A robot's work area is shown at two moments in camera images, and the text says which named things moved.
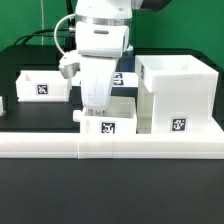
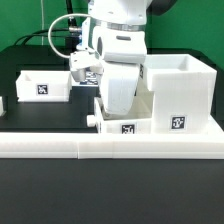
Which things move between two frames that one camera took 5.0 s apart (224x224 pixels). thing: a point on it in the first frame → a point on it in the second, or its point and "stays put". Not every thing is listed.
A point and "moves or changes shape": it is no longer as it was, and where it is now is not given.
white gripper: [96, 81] → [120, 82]
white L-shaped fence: [112, 145] stays put
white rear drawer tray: [42, 86] stays put
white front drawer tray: [120, 118] moves or changes shape
